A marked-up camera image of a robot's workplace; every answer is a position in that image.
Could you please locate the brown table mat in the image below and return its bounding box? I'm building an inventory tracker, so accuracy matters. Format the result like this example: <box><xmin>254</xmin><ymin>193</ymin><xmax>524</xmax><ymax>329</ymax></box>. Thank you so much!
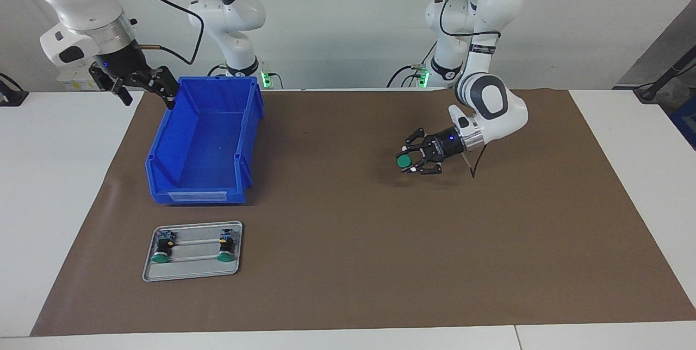
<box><xmin>30</xmin><ymin>88</ymin><xmax>696</xmax><ymax>337</ymax></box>

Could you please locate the silver metal tray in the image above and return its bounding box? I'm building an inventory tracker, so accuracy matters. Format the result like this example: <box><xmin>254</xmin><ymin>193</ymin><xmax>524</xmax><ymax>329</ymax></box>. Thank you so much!
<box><xmin>142</xmin><ymin>221</ymin><xmax>243</xmax><ymax>283</ymax></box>

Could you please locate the blue crate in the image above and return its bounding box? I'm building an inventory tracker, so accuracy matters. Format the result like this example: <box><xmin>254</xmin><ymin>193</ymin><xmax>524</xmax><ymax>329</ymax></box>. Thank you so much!
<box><xmin>670</xmin><ymin>95</ymin><xmax>696</xmax><ymax>149</ymax></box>

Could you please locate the blue plastic storage bin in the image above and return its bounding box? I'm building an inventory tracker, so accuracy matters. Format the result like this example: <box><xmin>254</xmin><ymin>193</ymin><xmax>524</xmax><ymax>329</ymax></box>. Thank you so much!
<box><xmin>145</xmin><ymin>76</ymin><xmax>265</xmax><ymax>205</ymax></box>

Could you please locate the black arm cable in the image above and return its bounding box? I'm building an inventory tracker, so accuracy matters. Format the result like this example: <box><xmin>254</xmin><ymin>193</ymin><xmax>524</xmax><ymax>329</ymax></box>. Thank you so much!
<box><xmin>111</xmin><ymin>0</ymin><xmax>205</xmax><ymax>66</ymax></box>
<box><xmin>439</xmin><ymin>0</ymin><xmax>502</xmax><ymax>179</ymax></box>

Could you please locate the white cardboard box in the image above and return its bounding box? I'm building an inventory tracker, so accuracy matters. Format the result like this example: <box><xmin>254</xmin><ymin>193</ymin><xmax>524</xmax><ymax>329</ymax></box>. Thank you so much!
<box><xmin>56</xmin><ymin>70</ymin><xmax>98</xmax><ymax>91</ymax></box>

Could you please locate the black clamp mount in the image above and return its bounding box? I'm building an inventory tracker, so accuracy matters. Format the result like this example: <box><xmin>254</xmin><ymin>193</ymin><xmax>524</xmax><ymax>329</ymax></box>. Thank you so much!
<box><xmin>0</xmin><ymin>73</ymin><xmax>29</xmax><ymax>107</ymax></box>

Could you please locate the black stand pole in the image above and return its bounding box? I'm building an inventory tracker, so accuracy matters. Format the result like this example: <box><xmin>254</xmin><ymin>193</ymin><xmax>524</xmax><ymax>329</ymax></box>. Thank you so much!
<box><xmin>633</xmin><ymin>46</ymin><xmax>696</xmax><ymax>103</ymax></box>

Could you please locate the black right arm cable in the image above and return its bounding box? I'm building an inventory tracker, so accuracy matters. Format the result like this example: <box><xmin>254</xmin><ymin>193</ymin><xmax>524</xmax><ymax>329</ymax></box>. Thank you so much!
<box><xmin>111</xmin><ymin>0</ymin><xmax>205</xmax><ymax>66</ymax></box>

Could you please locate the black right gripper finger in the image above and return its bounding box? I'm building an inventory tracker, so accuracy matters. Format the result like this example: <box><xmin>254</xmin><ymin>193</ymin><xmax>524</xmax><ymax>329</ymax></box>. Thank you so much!
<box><xmin>88</xmin><ymin>65</ymin><xmax>133</xmax><ymax>107</ymax></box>
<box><xmin>135</xmin><ymin>66</ymin><xmax>181</xmax><ymax>111</ymax></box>

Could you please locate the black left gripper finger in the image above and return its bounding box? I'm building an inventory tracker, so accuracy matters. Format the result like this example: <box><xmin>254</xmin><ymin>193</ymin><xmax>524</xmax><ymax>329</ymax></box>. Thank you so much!
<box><xmin>402</xmin><ymin>158</ymin><xmax>444</xmax><ymax>176</ymax></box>
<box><xmin>396</xmin><ymin>128</ymin><xmax>436</xmax><ymax>157</ymax></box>

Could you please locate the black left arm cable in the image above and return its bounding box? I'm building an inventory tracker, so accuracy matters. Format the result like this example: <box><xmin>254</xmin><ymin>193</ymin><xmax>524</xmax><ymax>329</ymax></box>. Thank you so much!
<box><xmin>439</xmin><ymin>0</ymin><xmax>502</xmax><ymax>179</ymax></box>

